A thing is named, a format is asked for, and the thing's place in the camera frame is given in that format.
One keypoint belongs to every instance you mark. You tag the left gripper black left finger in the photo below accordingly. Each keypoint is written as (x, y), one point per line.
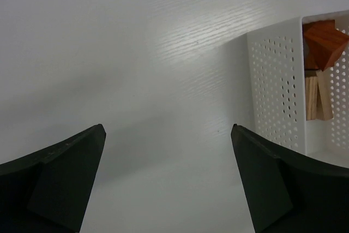
(49, 190)

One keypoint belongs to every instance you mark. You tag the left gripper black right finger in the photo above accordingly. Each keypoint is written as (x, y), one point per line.
(287, 191)

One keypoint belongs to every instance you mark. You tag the light wood rectangular block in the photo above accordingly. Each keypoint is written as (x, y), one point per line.
(311, 88)

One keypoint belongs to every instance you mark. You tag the white perforated plastic box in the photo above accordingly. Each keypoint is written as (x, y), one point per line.
(276, 59)

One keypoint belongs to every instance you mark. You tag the reddish-brown triangular wood block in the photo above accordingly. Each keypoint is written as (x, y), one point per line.
(325, 44)

